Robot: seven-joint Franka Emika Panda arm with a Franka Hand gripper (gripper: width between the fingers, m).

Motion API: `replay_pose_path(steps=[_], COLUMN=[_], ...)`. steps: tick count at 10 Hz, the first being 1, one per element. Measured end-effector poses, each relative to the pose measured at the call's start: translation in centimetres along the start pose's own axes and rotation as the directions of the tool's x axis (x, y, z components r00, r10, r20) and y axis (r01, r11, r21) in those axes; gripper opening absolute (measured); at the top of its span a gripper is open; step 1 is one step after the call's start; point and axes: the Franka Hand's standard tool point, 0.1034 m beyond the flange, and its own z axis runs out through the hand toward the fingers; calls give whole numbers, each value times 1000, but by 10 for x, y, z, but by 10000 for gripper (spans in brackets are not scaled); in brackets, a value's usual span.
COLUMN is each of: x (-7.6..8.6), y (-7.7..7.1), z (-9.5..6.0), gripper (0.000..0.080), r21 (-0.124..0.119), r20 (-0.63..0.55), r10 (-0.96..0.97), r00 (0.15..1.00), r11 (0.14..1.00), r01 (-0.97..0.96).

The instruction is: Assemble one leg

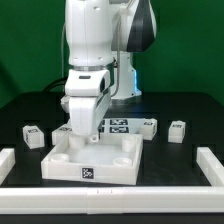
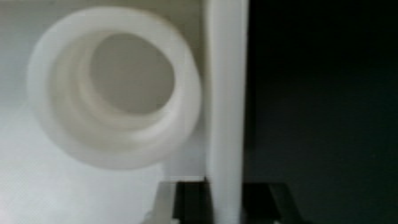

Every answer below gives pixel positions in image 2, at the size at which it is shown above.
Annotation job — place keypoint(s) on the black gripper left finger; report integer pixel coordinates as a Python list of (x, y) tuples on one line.
[(181, 205)]

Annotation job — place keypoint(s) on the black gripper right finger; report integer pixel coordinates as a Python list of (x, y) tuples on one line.
[(268, 204)]

